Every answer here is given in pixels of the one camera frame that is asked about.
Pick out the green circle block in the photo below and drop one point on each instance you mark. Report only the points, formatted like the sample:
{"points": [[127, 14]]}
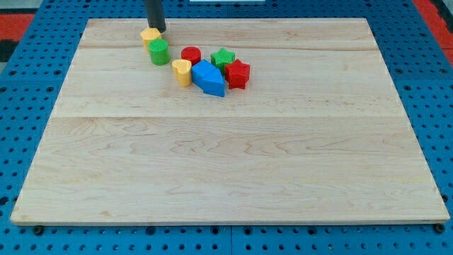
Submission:
{"points": [[158, 51]]}

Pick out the yellow hexagon block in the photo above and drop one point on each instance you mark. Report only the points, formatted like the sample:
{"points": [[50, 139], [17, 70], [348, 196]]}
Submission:
{"points": [[149, 34]]}

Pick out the red circle block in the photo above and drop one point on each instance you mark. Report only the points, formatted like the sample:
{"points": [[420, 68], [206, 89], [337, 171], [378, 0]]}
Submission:
{"points": [[192, 54]]}

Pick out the blue cube block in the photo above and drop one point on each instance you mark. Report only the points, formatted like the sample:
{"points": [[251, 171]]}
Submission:
{"points": [[200, 70]]}

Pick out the blue triangle block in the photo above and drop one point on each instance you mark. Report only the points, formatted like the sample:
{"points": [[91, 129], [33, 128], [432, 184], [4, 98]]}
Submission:
{"points": [[213, 83]]}

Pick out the red star block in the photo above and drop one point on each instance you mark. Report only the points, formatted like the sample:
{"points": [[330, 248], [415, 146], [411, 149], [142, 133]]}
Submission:
{"points": [[237, 74]]}

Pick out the green star block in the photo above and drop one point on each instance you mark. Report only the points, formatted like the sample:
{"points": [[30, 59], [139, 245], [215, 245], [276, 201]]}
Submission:
{"points": [[221, 58]]}

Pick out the yellow heart block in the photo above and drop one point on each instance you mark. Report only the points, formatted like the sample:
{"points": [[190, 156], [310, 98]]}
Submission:
{"points": [[182, 71]]}

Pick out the light wooden board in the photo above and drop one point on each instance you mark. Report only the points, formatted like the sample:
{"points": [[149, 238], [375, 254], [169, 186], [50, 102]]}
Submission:
{"points": [[318, 137]]}

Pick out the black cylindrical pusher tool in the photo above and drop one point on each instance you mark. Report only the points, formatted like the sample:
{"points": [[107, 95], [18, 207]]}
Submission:
{"points": [[155, 14]]}

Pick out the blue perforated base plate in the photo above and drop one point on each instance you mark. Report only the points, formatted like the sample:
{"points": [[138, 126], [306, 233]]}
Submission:
{"points": [[34, 74]]}

